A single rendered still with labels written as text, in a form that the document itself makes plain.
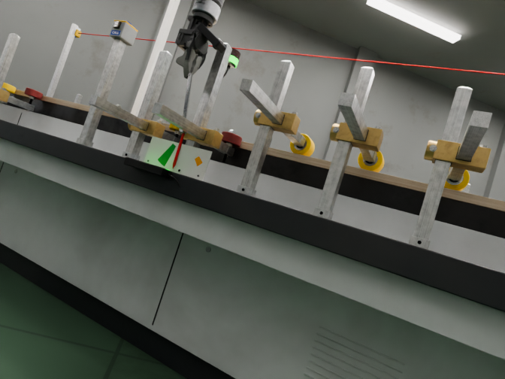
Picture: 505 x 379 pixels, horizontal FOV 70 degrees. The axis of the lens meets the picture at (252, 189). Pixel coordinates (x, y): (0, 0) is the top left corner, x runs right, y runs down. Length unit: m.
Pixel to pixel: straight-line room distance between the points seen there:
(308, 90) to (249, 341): 4.58
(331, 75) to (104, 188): 4.65
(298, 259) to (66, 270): 1.17
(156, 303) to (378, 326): 0.82
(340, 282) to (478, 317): 0.31
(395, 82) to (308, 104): 1.45
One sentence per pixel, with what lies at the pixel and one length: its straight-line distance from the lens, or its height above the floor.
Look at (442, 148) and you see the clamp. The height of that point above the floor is 0.95.
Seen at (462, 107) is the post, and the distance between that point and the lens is 1.05.
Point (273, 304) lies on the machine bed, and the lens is 1.27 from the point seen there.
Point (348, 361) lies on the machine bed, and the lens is 1.24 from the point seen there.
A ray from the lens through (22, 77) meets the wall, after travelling 5.64.
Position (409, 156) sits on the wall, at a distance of 6.09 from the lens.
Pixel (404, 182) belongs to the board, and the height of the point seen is 0.89.
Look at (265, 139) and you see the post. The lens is 1.11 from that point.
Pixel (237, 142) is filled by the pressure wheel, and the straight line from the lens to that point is 1.33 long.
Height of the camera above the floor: 0.66
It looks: 3 degrees up
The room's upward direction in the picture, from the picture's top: 18 degrees clockwise
